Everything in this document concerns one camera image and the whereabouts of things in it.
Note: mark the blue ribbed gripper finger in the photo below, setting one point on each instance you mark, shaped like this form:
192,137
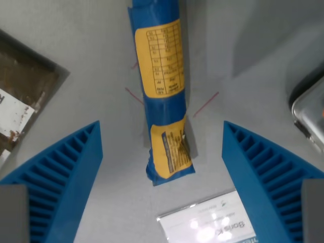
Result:
68,177
255,162

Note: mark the blue and yellow snack bag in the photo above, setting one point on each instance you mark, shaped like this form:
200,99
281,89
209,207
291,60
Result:
162,106

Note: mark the silver metal device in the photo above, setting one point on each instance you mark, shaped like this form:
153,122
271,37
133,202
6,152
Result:
311,114

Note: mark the name badge, blue-edged holder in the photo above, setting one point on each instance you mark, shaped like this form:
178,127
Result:
202,222

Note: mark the brown tobacco pouch, white label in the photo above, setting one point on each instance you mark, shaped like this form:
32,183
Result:
20,76

